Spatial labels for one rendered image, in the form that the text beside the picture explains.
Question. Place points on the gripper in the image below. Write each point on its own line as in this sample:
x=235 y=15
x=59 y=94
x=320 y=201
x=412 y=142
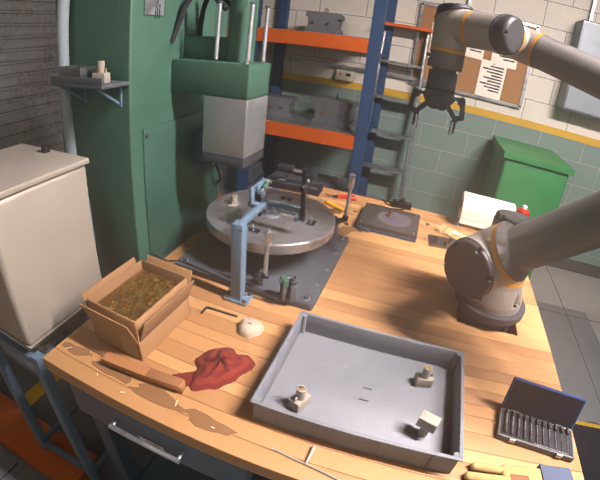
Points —
x=441 y=87

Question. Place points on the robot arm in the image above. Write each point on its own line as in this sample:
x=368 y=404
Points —
x=485 y=280

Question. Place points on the dark grey heater plate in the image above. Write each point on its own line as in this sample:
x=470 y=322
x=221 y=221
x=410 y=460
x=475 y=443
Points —
x=387 y=222

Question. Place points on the small dark metal plate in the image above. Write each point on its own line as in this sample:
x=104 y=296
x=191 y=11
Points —
x=440 y=240

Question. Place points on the round grey rotary fixture plate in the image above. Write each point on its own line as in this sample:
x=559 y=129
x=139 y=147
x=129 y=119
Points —
x=290 y=235

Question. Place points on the beige housing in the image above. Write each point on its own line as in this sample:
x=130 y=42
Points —
x=426 y=424
x=300 y=398
x=234 y=201
x=101 y=72
x=423 y=377

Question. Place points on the green block with pin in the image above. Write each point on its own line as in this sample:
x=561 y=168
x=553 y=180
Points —
x=288 y=287

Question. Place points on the grey tote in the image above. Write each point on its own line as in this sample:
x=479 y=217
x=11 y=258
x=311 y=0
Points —
x=350 y=380

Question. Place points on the cardboard box of brass inserts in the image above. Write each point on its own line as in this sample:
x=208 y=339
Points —
x=140 y=310

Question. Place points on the grey step ladder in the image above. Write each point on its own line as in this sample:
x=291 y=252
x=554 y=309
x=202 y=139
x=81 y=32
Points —
x=390 y=134

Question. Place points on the cork notice board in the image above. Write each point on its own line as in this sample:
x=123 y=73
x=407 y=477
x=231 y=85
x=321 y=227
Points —
x=495 y=75

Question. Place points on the grey mould block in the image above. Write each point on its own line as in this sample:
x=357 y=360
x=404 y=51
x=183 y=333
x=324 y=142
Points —
x=325 y=24
x=335 y=115
x=287 y=110

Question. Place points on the white box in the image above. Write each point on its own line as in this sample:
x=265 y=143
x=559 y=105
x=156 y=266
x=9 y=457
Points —
x=480 y=210

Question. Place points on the green cabinet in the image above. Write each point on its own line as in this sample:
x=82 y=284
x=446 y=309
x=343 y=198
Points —
x=525 y=180

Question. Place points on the yellow pick tool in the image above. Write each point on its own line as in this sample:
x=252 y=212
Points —
x=334 y=204

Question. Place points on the blue and orange shelf rack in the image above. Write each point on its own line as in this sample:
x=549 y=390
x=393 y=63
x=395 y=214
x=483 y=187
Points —
x=310 y=39

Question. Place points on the grey electrical panel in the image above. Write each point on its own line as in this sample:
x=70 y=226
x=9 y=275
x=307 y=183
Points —
x=587 y=70

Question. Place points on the black box device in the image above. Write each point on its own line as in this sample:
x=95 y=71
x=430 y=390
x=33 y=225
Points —
x=287 y=172

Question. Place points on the silver upright rod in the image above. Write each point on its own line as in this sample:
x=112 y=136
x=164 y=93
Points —
x=267 y=250

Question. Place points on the black hex key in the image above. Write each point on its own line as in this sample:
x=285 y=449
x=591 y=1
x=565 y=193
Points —
x=220 y=311

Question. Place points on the green press machine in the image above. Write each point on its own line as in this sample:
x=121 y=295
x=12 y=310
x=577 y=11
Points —
x=110 y=150

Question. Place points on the blue drill bit case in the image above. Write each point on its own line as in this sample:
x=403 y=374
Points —
x=540 y=425

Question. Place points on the red rag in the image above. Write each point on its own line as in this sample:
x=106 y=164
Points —
x=220 y=367

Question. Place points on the thin white rod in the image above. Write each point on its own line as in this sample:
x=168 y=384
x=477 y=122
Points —
x=300 y=462

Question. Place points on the wooden block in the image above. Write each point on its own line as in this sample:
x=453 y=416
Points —
x=140 y=371

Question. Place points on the grey roller door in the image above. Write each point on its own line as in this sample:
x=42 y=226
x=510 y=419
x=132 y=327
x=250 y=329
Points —
x=15 y=75

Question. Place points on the cream cabinet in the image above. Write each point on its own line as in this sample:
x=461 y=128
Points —
x=30 y=240

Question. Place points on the blue steel stand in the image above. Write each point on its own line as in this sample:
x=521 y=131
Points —
x=25 y=395

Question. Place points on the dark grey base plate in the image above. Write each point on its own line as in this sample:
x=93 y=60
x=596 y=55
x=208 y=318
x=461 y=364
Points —
x=315 y=272

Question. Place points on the blue seater frame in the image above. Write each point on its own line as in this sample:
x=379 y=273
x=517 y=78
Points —
x=238 y=260

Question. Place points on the grey wall shelf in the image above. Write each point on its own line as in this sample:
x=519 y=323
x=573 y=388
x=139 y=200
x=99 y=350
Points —
x=90 y=86

